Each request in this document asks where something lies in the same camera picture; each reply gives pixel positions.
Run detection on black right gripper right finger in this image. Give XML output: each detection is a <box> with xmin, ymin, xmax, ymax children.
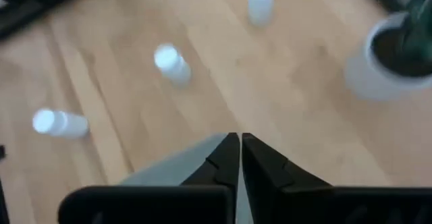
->
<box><xmin>241</xmin><ymin>132</ymin><xmax>432</xmax><ymax>224</ymax></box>

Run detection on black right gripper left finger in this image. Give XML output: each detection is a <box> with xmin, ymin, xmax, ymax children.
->
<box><xmin>57</xmin><ymin>132</ymin><xmax>241</xmax><ymax>224</ymax></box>

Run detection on white pill bottle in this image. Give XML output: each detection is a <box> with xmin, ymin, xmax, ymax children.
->
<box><xmin>32</xmin><ymin>107</ymin><xmax>90</xmax><ymax>140</ymax></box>
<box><xmin>153</xmin><ymin>43</ymin><xmax>192</xmax><ymax>87</ymax></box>
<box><xmin>248</xmin><ymin>0</ymin><xmax>274</xmax><ymax>28</ymax></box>

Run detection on white round plant pot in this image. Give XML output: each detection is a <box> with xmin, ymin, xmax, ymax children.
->
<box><xmin>344</xmin><ymin>11</ymin><xmax>432</xmax><ymax>102</ymax></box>

